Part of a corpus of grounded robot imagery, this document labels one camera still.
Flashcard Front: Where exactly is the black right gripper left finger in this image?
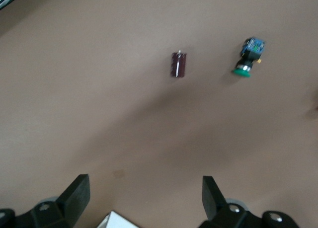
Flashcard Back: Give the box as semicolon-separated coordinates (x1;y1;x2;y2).
0;173;90;228

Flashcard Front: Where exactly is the white drawer cabinet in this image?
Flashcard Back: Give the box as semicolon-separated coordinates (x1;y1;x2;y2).
96;210;141;228

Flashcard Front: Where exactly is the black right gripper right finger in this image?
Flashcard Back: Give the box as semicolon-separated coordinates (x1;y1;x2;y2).
198;175;299;228

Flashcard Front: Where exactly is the dark red capacitor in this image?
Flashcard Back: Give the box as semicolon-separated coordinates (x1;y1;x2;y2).
170;49;187;78

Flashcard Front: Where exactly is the green push button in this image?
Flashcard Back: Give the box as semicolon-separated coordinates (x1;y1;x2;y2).
232;36;265;79

